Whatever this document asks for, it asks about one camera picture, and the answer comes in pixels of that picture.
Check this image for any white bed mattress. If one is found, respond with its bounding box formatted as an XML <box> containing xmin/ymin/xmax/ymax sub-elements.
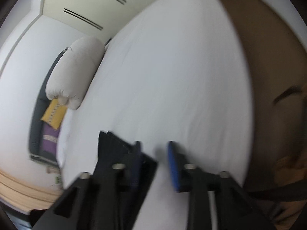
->
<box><xmin>62</xmin><ymin>0</ymin><xmax>253</xmax><ymax>229</ymax></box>

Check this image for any beige curtain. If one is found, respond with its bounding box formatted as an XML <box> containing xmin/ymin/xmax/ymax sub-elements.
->
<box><xmin>1</xmin><ymin>170</ymin><xmax>63</xmax><ymax>213</ymax></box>

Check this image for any beige folded duvet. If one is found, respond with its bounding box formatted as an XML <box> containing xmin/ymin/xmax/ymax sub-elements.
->
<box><xmin>45</xmin><ymin>36</ymin><xmax>105</xmax><ymax>110</ymax></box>

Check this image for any black jeans pant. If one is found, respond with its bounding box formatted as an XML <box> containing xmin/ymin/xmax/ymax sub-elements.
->
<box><xmin>92</xmin><ymin>131</ymin><xmax>158</xmax><ymax>229</ymax></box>

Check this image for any cream wardrobe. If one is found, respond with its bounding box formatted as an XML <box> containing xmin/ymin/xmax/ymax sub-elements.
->
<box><xmin>43</xmin><ymin>0</ymin><xmax>156</xmax><ymax>43</ymax></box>

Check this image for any dark grey headboard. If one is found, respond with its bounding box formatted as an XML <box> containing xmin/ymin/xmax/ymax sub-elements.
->
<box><xmin>28</xmin><ymin>47</ymin><xmax>68</xmax><ymax>168</ymax></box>

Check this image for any purple pillow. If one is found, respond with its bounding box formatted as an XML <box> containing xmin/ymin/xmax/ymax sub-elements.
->
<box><xmin>41</xmin><ymin>123</ymin><xmax>60</xmax><ymax>157</ymax></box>

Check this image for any yellow pillow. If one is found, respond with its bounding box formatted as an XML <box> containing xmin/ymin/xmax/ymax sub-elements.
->
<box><xmin>41</xmin><ymin>99</ymin><xmax>67</xmax><ymax>130</ymax></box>

